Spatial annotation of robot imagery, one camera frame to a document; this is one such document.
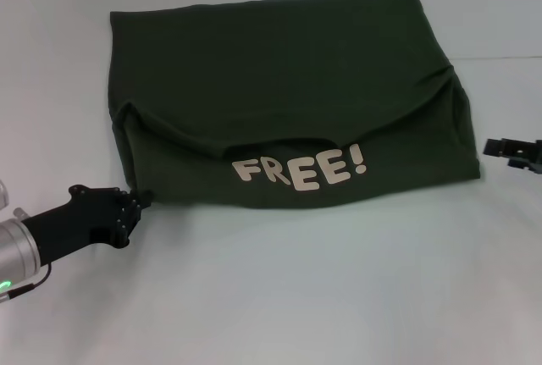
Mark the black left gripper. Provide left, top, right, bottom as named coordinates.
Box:
left=20, top=184, right=156, bottom=265

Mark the dark green shirt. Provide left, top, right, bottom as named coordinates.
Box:
left=108, top=0, right=482, bottom=210

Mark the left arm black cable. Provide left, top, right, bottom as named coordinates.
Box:
left=0, top=262, right=53, bottom=303

